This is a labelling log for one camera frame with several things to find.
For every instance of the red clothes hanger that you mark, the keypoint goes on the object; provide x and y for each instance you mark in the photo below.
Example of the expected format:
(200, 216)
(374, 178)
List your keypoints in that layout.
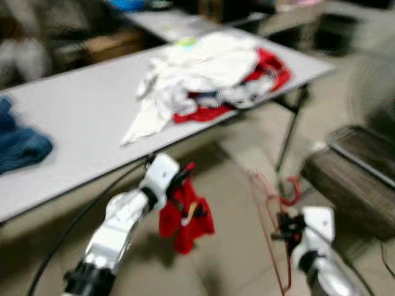
(289, 202)

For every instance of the plain red garment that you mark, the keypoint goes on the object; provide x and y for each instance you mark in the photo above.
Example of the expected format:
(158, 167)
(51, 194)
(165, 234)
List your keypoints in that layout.
(185, 228)

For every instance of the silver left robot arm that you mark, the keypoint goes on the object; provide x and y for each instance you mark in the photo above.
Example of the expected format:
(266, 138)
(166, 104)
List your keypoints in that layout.
(114, 228)

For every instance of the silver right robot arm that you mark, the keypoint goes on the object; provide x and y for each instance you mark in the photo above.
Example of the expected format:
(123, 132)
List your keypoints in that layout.
(327, 277)

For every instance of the brown upholstered bench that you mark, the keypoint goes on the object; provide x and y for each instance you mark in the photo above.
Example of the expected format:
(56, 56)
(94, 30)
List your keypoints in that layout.
(352, 185)

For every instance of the light grey trousers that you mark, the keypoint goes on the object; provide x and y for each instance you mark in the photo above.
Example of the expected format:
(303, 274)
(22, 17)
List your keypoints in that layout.
(244, 95)

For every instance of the small yellow green object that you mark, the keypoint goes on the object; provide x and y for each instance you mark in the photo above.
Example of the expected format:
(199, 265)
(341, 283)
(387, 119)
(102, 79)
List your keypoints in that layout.
(186, 42)

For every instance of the red garment with white stripes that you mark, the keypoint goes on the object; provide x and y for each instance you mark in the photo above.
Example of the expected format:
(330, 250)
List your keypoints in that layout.
(274, 71)

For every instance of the brown cardboard box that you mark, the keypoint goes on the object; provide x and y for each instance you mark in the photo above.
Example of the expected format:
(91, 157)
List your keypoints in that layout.
(111, 46)

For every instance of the grey standing fan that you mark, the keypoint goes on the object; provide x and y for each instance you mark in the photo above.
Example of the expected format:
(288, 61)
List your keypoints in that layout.
(376, 92)

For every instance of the blue denim garment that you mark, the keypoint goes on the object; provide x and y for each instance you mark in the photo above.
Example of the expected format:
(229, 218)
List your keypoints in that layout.
(21, 148)

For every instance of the blue plastic box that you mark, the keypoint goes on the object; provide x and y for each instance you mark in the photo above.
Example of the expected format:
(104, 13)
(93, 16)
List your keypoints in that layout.
(128, 4)

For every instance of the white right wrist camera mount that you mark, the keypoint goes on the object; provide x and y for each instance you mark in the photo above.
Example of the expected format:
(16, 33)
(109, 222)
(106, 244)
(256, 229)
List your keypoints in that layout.
(319, 225)

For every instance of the black table leg frame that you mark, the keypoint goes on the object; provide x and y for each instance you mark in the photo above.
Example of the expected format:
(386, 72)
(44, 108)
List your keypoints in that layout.
(291, 132)

